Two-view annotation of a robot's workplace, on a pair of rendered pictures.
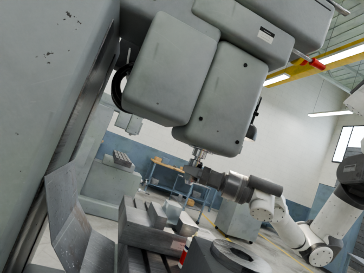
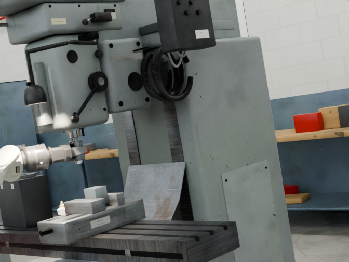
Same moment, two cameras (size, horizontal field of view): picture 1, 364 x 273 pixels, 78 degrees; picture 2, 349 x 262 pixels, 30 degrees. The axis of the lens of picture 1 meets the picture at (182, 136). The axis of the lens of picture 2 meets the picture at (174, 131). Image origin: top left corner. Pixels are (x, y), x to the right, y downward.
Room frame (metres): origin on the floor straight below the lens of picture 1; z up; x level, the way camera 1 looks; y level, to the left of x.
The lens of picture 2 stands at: (2.86, -0.95, 1.35)
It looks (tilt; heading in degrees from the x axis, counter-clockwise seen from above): 3 degrees down; 149
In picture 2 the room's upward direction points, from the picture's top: 9 degrees counter-clockwise
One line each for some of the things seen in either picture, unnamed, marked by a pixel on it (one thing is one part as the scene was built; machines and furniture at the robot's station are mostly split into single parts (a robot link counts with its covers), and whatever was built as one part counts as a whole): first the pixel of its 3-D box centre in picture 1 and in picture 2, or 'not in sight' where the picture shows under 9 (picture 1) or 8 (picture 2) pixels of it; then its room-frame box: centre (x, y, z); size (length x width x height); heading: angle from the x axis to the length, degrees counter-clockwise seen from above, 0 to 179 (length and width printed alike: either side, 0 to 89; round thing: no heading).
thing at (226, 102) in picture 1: (216, 103); (66, 83); (0.74, -0.07, 1.47); 0.21 x 0.19 x 0.32; 15
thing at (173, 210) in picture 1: (170, 211); (96, 195); (0.80, -0.06, 1.07); 0.06 x 0.05 x 0.06; 15
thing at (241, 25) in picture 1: (228, 41); (65, 23); (0.73, -0.03, 1.68); 0.34 x 0.24 x 0.10; 105
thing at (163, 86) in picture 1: (164, 78); (108, 78); (0.69, 0.12, 1.47); 0.24 x 0.19 x 0.26; 15
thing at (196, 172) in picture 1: (192, 170); not in sight; (0.71, -0.07, 1.23); 0.06 x 0.02 x 0.03; 80
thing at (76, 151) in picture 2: not in sight; (78, 151); (0.77, -0.08, 1.23); 0.06 x 0.02 x 0.03; 80
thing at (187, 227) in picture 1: (182, 222); (84, 206); (0.81, -0.11, 1.05); 0.15 x 0.06 x 0.04; 15
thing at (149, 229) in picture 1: (172, 229); (92, 214); (0.81, -0.09, 1.01); 0.35 x 0.15 x 0.11; 105
